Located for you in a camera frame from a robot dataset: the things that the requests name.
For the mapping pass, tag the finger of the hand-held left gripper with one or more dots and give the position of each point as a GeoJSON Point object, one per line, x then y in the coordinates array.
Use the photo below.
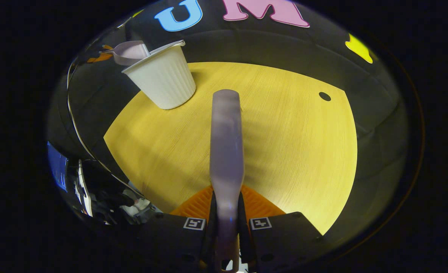
{"type": "Point", "coordinates": [102, 57]}

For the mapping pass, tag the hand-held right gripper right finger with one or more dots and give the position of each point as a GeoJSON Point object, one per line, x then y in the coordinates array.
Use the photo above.
{"type": "Point", "coordinates": [281, 242]}

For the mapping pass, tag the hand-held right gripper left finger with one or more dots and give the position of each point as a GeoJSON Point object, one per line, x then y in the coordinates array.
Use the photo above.
{"type": "Point", "coordinates": [178, 242]}

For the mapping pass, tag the pale pink dustpan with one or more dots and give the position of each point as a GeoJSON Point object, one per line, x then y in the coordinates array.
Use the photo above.
{"type": "Point", "coordinates": [129, 51]}

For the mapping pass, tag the white ribbed garbage bin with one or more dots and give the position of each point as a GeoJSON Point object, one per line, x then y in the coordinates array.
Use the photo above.
{"type": "Point", "coordinates": [163, 79]}

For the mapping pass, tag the pale pink small broom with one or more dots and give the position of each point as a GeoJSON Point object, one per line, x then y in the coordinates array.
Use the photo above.
{"type": "Point", "coordinates": [226, 151]}

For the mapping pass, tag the blue monitor screen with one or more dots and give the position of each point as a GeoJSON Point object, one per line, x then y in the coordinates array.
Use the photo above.
{"type": "Point", "coordinates": [57, 167]}

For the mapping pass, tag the black round desk grommet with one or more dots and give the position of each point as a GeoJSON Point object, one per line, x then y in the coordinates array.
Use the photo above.
{"type": "Point", "coordinates": [325, 96]}

